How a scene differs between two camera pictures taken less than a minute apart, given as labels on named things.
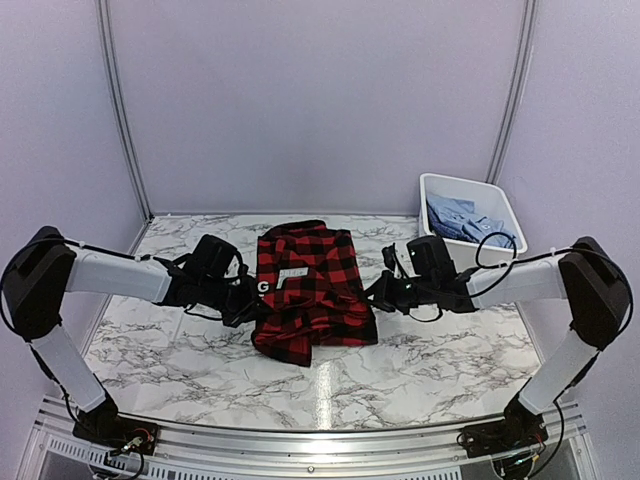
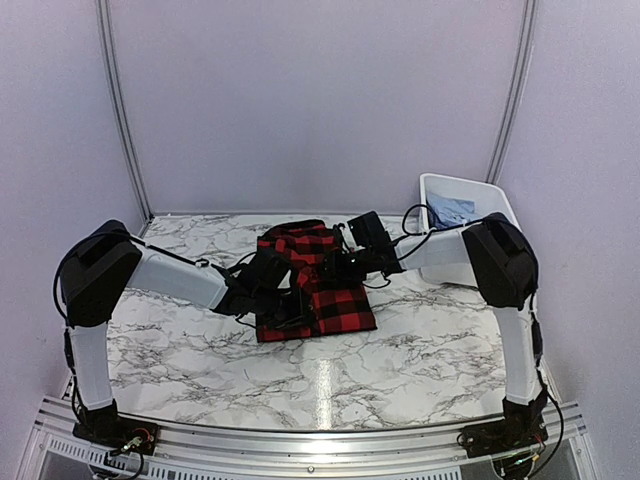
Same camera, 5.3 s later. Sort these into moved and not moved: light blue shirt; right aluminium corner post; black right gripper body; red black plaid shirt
Moved: black right gripper body; red black plaid shirt
Not moved: light blue shirt; right aluminium corner post
